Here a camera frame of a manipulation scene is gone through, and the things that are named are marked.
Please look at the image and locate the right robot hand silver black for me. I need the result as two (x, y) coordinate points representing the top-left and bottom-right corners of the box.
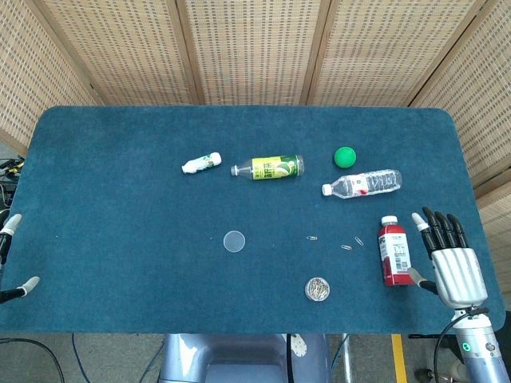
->
(406, 206), (489, 310)

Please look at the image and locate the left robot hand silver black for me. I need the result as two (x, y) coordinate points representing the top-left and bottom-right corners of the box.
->
(0, 213), (41, 304)

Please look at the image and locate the red juice bottle white cap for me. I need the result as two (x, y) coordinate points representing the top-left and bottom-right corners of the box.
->
(378, 215), (416, 287)

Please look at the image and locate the blue felt table mat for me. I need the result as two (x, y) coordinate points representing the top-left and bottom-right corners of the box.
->
(0, 105), (505, 335)

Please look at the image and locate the clear water bottle white cap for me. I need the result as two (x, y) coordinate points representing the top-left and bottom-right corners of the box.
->
(321, 168), (403, 199)

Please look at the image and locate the metal table leg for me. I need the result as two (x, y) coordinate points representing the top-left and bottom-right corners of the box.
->
(342, 334), (353, 383)

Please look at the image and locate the round clear paper clip box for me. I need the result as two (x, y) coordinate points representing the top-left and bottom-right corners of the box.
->
(304, 277), (331, 302)

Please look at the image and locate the woven bamboo screen panel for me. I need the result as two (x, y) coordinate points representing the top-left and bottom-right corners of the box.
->
(31, 0), (204, 107)
(0, 0), (97, 156)
(410, 0), (511, 280)
(307, 0), (490, 108)
(175, 0), (332, 107)

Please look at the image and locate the green foam ball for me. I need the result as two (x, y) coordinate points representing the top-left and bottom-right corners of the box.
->
(333, 146), (357, 168)

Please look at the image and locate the small white yogurt bottle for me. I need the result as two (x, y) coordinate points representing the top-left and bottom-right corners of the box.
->
(181, 152), (223, 175)

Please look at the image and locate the empty green label tea bottle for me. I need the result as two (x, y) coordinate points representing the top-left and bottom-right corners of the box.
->
(230, 154), (305, 181)

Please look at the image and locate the clear round plastic lid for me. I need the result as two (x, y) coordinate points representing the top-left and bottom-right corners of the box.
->
(223, 230), (247, 253)

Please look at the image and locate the blue-grey robot torso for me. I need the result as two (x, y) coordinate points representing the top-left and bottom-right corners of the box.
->
(158, 333), (332, 383)

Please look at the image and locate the tangled cable bundle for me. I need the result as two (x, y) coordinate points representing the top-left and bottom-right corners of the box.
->
(0, 157), (26, 208)

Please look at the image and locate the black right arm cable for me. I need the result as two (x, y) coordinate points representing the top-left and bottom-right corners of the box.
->
(434, 310), (474, 383)

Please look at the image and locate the black floor cable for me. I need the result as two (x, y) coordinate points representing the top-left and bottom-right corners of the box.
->
(0, 338), (67, 383)

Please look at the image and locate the blue floor cable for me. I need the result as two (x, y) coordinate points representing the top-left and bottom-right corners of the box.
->
(70, 334), (92, 383)

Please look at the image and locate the white perforated bracket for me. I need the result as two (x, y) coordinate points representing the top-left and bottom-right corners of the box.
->
(287, 333), (309, 360)

